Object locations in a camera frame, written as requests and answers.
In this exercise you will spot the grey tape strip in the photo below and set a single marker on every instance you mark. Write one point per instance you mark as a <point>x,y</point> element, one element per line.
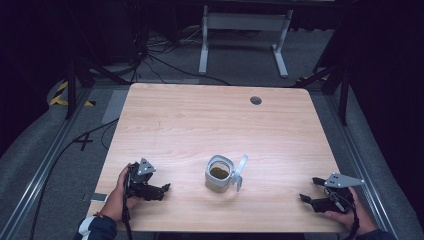
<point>95,197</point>

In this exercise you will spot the white cup with flip lid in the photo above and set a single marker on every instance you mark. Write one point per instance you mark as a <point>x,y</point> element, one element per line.
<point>218,181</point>

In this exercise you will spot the brown contents of cup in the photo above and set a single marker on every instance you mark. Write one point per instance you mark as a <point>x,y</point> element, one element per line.
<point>219,172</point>

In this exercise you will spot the grey metal floor rail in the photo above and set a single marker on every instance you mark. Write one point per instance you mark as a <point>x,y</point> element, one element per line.
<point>40,173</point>
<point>356,150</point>

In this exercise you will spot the person's right hand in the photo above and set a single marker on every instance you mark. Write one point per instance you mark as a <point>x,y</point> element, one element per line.
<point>360,220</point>

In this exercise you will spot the grey floor plate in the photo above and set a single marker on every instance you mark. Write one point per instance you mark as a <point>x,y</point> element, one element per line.
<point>115,106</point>

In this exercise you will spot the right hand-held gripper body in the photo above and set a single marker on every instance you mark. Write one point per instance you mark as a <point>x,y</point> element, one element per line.
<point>336,200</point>

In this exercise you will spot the grey round table grommet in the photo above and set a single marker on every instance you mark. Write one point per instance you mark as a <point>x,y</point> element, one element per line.
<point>255,100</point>

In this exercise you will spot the yellow black hazard tape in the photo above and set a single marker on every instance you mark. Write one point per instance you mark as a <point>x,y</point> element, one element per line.
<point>57,98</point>

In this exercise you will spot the person's left hand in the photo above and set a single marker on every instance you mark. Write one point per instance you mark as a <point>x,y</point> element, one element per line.
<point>116,200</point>

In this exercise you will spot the black metal stand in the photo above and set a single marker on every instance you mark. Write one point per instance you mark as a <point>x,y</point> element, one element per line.
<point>343,96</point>
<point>71,90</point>

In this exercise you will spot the white metal desk frame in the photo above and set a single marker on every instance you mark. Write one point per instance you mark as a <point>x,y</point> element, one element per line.
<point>245,21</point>

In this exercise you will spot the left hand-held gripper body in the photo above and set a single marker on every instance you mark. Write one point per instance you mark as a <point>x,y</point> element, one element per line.
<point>144,180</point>

